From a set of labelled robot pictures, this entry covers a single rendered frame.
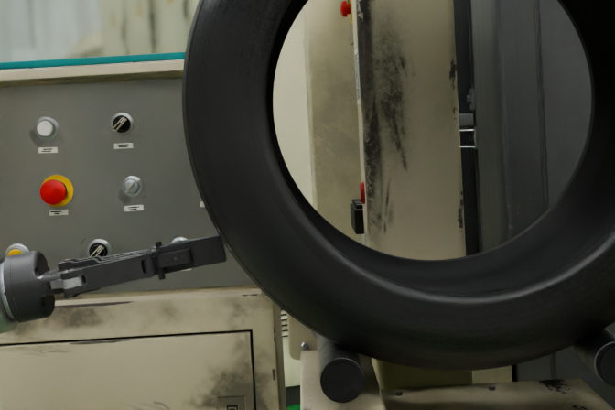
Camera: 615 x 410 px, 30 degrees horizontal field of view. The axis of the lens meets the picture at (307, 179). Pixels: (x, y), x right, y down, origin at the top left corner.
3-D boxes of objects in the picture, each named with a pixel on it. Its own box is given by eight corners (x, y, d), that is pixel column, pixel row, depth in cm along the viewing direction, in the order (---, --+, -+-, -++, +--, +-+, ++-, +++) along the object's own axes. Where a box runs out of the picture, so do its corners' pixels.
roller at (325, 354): (311, 308, 150) (345, 300, 150) (319, 341, 151) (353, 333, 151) (315, 365, 115) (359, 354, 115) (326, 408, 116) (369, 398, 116)
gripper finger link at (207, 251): (158, 246, 126) (157, 247, 125) (221, 233, 126) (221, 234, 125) (164, 273, 126) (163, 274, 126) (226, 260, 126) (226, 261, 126)
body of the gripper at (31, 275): (-6, 261, 122) (80, 243, 122) (14, 252, 130) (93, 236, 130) (8, 329, 122) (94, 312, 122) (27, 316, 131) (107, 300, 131)
